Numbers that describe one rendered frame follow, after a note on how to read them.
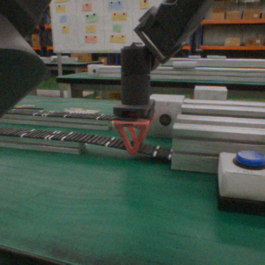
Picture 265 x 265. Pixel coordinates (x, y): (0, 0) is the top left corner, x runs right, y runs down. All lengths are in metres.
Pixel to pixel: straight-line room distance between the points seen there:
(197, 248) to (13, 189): 0.30
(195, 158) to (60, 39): 3.55
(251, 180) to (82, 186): 0.26
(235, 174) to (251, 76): 1.75
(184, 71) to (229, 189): 1.74
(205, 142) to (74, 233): 0.27
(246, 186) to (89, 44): 3.45
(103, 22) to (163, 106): 3.03
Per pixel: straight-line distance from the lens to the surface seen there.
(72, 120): 0.80
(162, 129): 0.69
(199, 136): 0.49
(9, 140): 0.68
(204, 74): 2.08
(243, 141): 0.51
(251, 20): 9.93
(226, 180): 0.39
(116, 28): 3.58
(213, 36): 11.02
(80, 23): 3.80
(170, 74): 2.11
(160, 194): 0.44
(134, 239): 0.35
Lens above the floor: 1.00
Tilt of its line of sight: 18 degrees down
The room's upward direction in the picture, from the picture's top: straight up
